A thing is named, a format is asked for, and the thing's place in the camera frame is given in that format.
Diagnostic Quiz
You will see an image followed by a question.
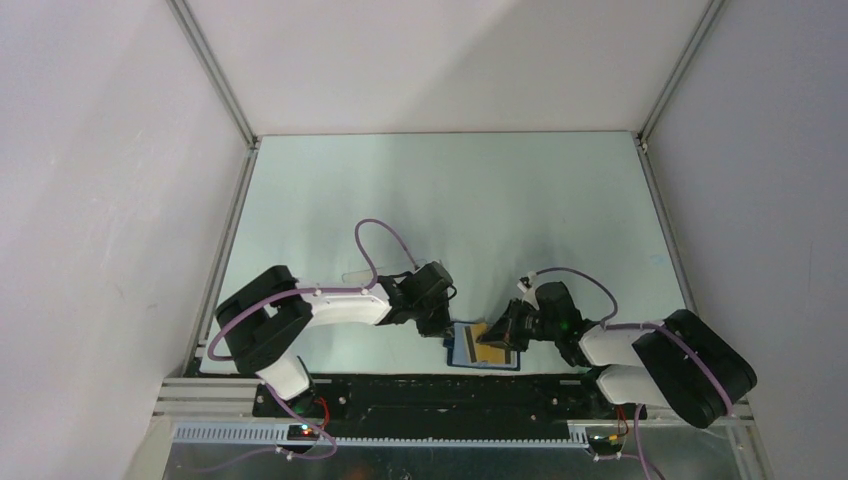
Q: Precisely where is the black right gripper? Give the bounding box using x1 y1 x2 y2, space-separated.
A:
476 297 559 352

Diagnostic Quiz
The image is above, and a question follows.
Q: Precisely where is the blue leather card holder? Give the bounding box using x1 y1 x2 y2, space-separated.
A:
443 322 520 371

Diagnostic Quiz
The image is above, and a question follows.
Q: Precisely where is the clear plastic tray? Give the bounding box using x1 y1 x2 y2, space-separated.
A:
341 263 416 284

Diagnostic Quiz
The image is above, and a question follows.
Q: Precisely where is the gold card with black stripe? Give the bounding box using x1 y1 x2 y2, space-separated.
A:
486 347 519 369

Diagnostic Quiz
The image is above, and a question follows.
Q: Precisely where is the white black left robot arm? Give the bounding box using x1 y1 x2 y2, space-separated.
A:
207 262 457 417

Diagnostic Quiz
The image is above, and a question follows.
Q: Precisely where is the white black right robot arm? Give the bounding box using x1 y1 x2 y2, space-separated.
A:
475 282 758 429

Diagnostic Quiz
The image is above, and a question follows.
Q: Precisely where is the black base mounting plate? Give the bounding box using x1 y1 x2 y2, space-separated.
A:
293 374 636 440

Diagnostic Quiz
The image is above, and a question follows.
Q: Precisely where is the right electronics board with leds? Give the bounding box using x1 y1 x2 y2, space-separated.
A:
588 434 627 458

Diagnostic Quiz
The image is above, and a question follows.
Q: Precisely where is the electronics board with leds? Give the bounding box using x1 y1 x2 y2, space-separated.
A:
588 434 627 458
287 425 321 441

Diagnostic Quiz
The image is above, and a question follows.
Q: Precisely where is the left electronics board with leds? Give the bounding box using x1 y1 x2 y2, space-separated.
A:
287 425 321 441

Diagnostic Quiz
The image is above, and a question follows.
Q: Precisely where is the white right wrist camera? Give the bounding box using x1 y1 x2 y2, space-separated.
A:
517 272 539 309

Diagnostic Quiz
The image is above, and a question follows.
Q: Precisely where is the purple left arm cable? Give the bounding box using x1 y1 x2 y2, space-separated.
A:
207 219 422 458

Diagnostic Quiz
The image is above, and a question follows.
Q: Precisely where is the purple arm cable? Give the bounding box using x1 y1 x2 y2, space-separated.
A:
526 266 733 480
207 219 422 458

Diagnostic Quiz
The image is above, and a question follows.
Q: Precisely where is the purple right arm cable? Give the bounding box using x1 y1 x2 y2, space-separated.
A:
526 266 733 480

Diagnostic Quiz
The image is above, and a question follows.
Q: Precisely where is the grey slotted cable duct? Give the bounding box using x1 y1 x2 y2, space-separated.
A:
173 422 589 448

